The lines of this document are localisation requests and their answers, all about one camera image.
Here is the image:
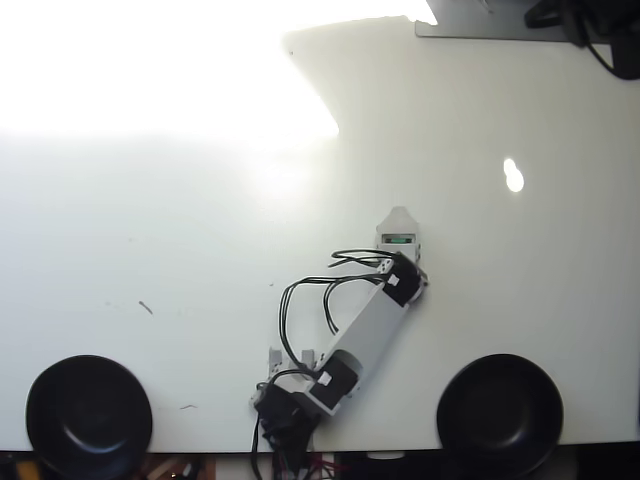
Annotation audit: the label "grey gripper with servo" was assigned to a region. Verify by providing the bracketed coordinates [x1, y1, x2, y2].
[374, 205, 424, 264]

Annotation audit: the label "grey metal stand base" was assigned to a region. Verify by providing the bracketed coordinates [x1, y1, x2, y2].
[414, 0, 591, 46]

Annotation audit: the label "black round bowl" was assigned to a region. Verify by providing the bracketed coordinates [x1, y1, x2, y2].
[436, 353, 565, 479]
[24, 354, 154, 479]

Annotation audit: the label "black device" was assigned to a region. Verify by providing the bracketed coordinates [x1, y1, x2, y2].
[523, 0, 640, 81]

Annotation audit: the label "black servo cable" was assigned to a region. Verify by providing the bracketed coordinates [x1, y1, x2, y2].
[278, 273, 384, 372]
[322, 248, 401, 335]

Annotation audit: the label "red wires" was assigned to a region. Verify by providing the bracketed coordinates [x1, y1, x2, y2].
[312, 457, 351, 476]

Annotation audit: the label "black cable loop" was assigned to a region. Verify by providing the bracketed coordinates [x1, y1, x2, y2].
[579, 29, 617, 77]

